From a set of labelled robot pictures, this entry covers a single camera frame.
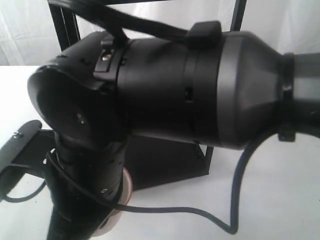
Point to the black metal shelf rack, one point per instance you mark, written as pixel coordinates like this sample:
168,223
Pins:
150,162

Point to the pink ceramic mug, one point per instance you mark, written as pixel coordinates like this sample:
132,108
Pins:
114,217

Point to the white backdrop curtain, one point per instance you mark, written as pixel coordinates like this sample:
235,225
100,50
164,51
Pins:
28,36

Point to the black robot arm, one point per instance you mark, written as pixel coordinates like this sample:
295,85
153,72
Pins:
226,89

